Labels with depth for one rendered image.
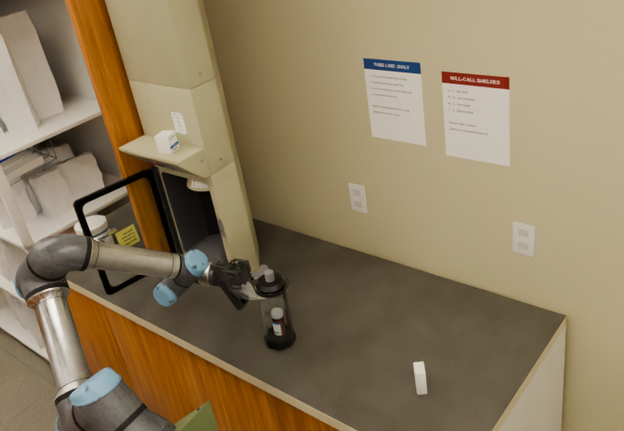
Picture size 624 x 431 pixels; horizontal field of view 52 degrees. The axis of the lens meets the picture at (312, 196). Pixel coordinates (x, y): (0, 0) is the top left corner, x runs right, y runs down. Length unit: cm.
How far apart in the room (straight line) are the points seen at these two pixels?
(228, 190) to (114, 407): 90
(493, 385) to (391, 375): 29
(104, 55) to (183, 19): 39
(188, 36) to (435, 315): 117
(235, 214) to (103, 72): 65
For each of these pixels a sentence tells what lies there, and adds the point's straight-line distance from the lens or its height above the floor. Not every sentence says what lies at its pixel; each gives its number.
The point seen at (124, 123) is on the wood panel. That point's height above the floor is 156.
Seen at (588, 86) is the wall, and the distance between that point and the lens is 181.
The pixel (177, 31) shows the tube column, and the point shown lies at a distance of 202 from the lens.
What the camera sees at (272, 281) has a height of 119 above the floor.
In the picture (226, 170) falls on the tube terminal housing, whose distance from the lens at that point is 221.
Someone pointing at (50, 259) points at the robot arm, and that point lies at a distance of 182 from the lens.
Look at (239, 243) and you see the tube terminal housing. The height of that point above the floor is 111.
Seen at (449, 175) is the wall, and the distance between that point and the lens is 210.
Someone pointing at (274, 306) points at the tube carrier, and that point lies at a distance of 198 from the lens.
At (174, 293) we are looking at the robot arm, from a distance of 203.
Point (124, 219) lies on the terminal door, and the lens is 241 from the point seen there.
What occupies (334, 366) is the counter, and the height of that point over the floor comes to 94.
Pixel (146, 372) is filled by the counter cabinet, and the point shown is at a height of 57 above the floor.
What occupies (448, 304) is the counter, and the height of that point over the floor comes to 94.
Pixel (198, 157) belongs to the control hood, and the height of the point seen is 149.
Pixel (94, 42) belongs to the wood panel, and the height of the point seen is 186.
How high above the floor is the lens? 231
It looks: 28 degrees down
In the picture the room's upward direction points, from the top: 10 degrees counter-clockwise
